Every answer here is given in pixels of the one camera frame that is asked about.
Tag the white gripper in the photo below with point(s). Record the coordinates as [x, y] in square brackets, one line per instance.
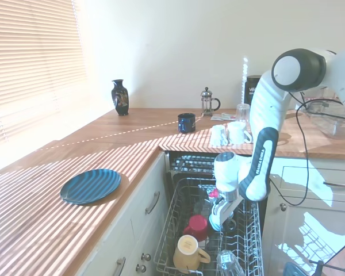
[226, 209]

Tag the pale blue mug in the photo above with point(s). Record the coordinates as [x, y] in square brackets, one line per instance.
[215, 224]

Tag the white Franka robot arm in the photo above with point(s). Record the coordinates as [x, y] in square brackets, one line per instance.
[264, 109]

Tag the red mug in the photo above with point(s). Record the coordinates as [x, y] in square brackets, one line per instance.
[197, 228]

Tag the yellow ceramic mug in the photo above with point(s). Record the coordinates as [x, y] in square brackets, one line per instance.
[187, 253]

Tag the white cabinet beside dishwasher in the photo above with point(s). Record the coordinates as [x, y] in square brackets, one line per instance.
[293, 230]

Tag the metal dishwasher cutlery tray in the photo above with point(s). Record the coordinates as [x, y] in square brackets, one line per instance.
[192, 162]

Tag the built-in dishwasher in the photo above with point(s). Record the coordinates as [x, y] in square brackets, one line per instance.
[167, 164]

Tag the white ceramic mug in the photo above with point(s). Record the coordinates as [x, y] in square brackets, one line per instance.
[218, 135]
[235, 132]

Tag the navy mug with white print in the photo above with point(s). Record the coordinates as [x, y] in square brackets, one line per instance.
[186, 123]

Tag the round metal cabinet knob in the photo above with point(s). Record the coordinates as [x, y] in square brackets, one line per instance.
[141, 268]
[146, 257]
[283, 207]

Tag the dark rounded rectangular pad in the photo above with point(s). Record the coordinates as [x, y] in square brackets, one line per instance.
[293, 270]

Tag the white cabinet under window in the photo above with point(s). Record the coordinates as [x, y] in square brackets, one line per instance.
[123, 230]

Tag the colourful coaster card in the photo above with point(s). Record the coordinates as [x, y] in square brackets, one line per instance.
[222, 116]

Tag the clear upturned drinking glass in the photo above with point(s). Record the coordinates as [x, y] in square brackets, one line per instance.
[242, 113]

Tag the glass French press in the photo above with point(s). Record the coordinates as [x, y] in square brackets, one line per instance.
[208, 102]

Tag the black protein powder tub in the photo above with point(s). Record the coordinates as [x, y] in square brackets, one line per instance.
[251, 89]

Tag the clear plastic storage container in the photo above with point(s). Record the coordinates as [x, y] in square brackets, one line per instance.
[330, 123]

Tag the blue round plate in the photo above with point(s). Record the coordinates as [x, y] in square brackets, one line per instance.
[90, 187]

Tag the dark blue painted vase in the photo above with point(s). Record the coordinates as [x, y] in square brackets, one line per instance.
[120, 99]

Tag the wide wooden window blind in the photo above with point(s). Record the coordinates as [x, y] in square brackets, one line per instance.
[31, 72]

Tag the black camera stand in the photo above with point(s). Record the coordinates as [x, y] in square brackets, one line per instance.
[320, 267]

